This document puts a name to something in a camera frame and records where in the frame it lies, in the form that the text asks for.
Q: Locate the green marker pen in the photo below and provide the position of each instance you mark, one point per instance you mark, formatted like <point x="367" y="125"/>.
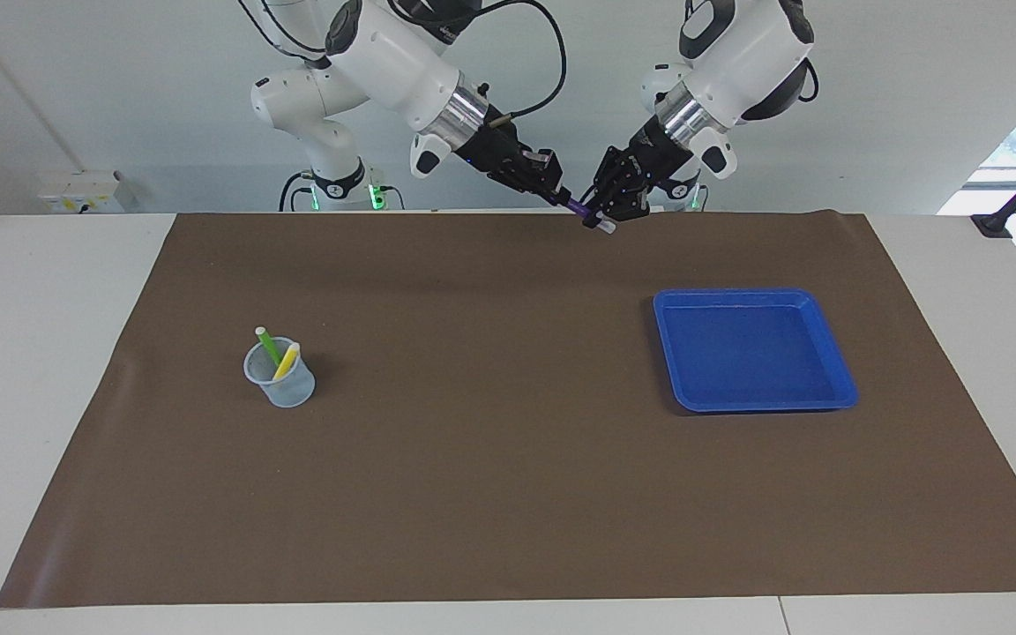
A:
<point x="268" y="346"/>

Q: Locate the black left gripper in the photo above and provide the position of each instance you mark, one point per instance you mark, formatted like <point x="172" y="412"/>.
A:
<point x="658" y="154"/>

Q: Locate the purple marker pen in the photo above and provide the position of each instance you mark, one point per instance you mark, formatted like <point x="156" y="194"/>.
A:
<point x="580" y="210"/>

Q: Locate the clear plastic cup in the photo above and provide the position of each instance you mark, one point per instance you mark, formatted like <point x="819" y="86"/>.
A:
<point x="292" y="388"/>

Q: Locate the yellow marker pen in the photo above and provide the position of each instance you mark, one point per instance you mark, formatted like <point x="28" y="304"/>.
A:
<point x="287" y="360"/>

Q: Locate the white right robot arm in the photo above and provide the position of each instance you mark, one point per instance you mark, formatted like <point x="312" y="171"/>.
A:
<point x="393" y="53"/>

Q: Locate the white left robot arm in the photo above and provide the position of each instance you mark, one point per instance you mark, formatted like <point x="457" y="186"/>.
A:
<point x="737" y="53"/>

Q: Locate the white wall socket box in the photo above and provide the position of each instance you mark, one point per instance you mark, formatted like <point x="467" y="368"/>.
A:
<point x="80" y="190"/>

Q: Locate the blue plastic tray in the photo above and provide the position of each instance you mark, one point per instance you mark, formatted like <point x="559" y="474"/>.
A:
<point x="750" y="353"/>

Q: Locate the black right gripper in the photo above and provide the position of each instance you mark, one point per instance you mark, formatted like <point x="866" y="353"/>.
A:
<point x="499" y="150"/>

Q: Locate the brown table mat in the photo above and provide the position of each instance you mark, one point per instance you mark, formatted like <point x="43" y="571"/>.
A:
<point x="508" y="494"/>

